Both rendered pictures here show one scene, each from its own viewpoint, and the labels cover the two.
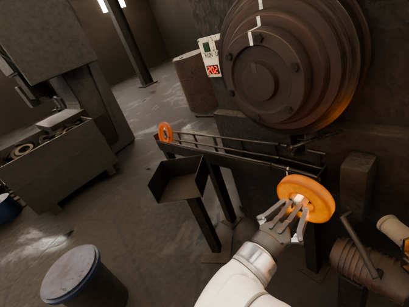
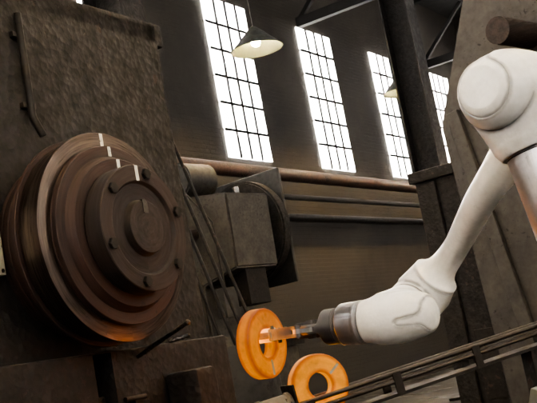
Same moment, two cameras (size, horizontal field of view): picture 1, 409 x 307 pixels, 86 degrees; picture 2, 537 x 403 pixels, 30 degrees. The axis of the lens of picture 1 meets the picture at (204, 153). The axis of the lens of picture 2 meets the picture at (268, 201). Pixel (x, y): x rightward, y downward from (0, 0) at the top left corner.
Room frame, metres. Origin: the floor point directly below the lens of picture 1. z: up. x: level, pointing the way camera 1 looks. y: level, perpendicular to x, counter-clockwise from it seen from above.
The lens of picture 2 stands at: (1.32, 1.82, 0.79)
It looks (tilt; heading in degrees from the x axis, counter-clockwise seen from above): 9 degrees up; 244
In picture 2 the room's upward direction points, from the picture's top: 11 degrees counter-clockwise
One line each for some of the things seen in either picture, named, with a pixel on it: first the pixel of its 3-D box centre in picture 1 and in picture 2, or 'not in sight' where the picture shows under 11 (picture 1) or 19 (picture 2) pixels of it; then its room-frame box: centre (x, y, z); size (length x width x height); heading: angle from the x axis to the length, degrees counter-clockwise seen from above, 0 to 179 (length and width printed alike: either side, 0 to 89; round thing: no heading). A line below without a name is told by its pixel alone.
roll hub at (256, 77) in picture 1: (262, 79); (139, 229); (0.64, -0.24, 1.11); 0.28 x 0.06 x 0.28; 33
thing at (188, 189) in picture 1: (197, 214); not in sight; (0.97, 0.17, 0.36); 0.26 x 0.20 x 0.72; 68
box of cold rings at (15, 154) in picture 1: (59, 160); not in sight; (2.64, 1.74, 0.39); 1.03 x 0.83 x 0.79; 127
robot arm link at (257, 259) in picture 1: (255, 262); (352, 323); (0.29, -0.02, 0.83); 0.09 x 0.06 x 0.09; 32
